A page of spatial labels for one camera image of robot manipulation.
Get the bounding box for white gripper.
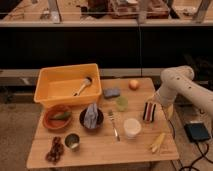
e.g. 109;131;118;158
146;85;176;120

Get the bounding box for striped black red eraser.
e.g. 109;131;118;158
142;102;156;123

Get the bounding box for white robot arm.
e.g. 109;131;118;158
147;66;213;119

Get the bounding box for white plastic cup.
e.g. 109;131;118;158
123;118;141;139

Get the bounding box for green plastic cup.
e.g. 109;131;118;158
116;96;128;112

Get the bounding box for small metal cup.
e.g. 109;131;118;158
65;133;80;150

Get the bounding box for orange fruit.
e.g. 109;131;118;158
129;79;139;90

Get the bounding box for black power box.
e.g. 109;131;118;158
184;123;211;142

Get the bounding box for wooden table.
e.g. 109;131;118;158
26;77;180;170

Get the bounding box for metal fork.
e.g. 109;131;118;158
108;110;120;141

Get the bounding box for blue grey sponge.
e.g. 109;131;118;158
103;88;120;99

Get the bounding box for black bowl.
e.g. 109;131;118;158
79;108;104;130

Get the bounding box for grey crumpled cloth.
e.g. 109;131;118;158
84;103;98;129

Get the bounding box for wooden dish brush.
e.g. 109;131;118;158
75;77;92;96

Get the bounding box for green vegetable toy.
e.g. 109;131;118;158
50;112;71;120

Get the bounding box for orange clay bowl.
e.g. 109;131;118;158
42;105;72;130

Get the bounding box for yellow plastic tub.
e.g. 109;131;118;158
34;63;102;108

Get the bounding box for black cable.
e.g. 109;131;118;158
168;119;213;171

